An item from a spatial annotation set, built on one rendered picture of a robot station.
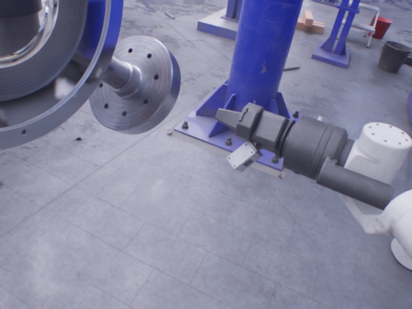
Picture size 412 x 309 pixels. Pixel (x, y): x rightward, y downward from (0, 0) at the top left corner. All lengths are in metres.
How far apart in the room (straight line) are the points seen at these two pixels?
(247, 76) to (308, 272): 1.10
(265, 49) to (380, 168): 1.43
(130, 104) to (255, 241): 1.06
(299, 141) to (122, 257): 1.09
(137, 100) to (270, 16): 1.25
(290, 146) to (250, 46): 1.40
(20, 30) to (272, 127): 2.40
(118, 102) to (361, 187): 0.45
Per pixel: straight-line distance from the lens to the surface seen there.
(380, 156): 0.46
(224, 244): 1.48
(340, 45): 3.99
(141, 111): 0.60
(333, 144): 0.46
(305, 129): 0.47
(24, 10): 2.65
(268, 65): 1.86
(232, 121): 0.53
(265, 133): 0.48
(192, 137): 1.99
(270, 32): 1.79
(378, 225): 0.45
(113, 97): 0.66
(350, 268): 1.64
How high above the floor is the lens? 1.20
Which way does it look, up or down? 39 degrees down
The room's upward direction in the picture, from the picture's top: 9 degrees clockwise
